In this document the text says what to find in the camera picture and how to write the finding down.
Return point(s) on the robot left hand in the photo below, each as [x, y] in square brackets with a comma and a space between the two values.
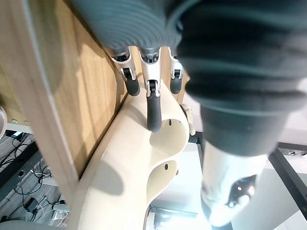
[239, 60]

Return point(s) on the wooden shoe rack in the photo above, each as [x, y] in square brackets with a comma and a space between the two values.
[84, 83]

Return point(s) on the white power strip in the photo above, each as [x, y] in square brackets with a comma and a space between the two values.
[60, 213]

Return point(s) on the black power adapter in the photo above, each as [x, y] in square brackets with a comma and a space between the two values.
[30, 204]

